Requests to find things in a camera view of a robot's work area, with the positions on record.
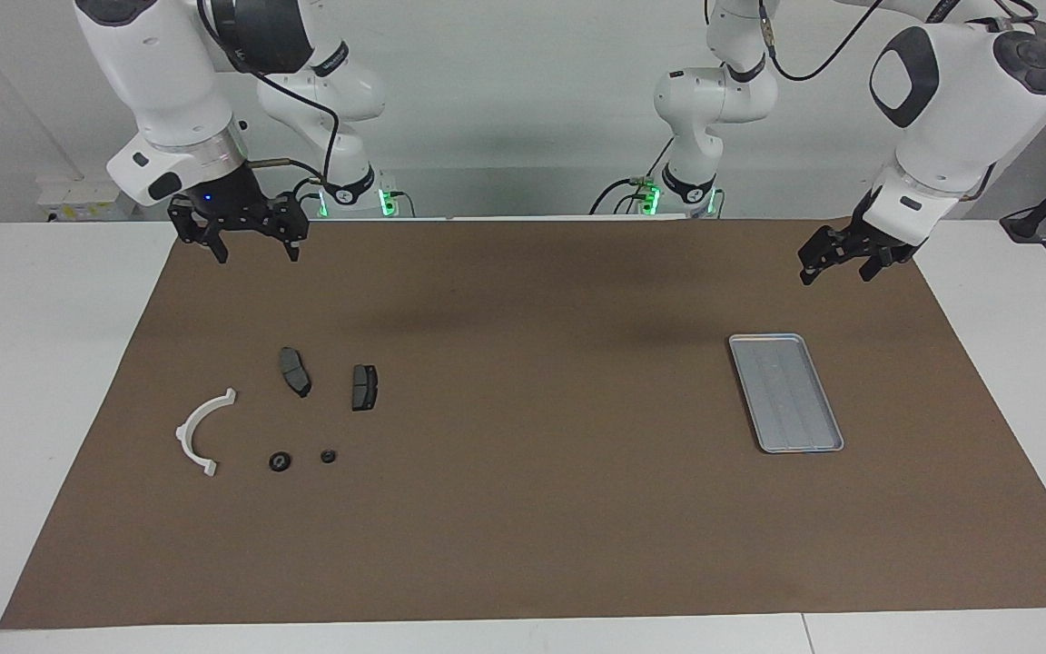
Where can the large black bearing gear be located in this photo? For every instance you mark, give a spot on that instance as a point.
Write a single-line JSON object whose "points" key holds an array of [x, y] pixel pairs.
{"points": [[274, 462]]}

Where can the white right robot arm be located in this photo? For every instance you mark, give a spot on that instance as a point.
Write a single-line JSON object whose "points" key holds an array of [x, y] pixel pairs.
{"points": [[160, 73]]}

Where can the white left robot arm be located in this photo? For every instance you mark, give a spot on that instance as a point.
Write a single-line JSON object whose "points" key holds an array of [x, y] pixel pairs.
{"points": [[941, 118]]}

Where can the dark slanted brake pad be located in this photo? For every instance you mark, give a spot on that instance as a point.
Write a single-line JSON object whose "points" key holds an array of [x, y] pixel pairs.
{"points": [[293, 371]]}

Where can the brown table mat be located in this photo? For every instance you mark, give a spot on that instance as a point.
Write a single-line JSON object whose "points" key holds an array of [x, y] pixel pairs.
{"points": [[532, 509]]}

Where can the white curved plastic bracket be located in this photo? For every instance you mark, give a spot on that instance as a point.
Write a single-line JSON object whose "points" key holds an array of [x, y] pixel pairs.
{"points": [[185, 436]]}

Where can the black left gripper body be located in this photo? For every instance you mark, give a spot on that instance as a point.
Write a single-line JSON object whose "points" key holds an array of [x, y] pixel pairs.
{"points": [[863, 241]]}

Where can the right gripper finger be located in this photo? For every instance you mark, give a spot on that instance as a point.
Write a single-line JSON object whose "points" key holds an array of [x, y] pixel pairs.
{"points": [[218, 250], [292, 247]]}

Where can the silver metal tray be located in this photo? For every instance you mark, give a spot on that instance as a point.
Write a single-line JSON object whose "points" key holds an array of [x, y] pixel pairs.
{"points": [[786, 395]]}

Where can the dark rectangular brake pad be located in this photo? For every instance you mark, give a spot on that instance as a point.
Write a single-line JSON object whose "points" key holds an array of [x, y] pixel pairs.
{"points": [[364, 388]]}

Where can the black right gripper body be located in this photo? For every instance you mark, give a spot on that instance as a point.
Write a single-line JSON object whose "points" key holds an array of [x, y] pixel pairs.
{"points": [[232, 204]]}

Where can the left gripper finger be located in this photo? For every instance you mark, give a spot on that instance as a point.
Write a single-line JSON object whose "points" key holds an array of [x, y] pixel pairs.
{"points": [[873, 268], [811, 271]]}

